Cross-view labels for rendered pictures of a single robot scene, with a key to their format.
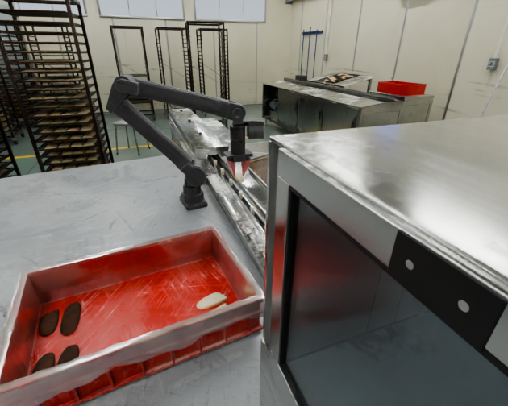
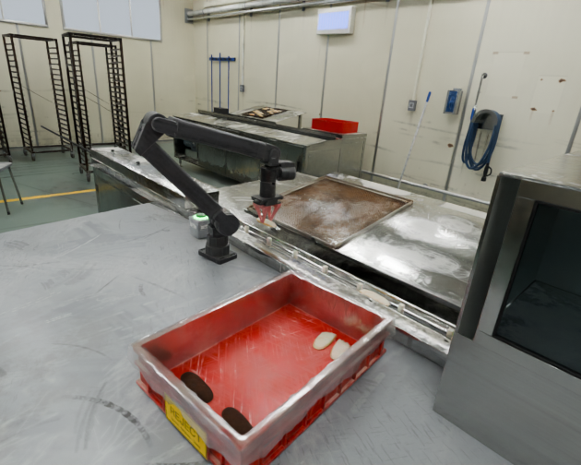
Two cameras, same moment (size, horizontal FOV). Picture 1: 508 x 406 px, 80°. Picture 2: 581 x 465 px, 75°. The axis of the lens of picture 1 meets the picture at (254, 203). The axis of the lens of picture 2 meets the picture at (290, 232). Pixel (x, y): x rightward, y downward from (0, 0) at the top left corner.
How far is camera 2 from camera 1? 0.52 m
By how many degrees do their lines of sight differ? 22
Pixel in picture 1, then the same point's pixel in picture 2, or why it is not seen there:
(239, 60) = (131, 84)
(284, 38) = (186, 62)
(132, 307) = (253, 363)
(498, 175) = not seen: outside the picture
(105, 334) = (249, 391)
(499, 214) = not seen: outside the picture
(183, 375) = (352, 402)
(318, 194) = (575, 200)
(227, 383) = (392, 398)
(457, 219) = not seen: outside the picture
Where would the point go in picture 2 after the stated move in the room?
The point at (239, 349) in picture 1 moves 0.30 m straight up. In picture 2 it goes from (379, 371) to (403, 249)
